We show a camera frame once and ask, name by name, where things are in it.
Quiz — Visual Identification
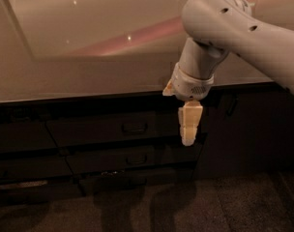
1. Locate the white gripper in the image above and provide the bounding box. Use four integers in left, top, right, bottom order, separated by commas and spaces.
162, 64, 214, 146

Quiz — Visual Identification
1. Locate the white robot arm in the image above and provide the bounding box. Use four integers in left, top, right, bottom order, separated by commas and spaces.
162, 0, 294, 146

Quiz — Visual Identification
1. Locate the dark left top drawer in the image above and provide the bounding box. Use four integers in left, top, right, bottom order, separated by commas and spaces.
0, 122, 55, 154

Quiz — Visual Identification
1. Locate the dark left bottom drawer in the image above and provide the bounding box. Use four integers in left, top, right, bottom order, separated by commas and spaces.
0, 180, 81, 207

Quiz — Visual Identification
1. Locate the dark right cabinet door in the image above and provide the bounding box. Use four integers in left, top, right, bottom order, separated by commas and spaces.
194, 85, 294, 179

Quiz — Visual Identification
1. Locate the dark left middle drawer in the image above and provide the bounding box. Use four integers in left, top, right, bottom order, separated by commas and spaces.
0, 157, 71, 179

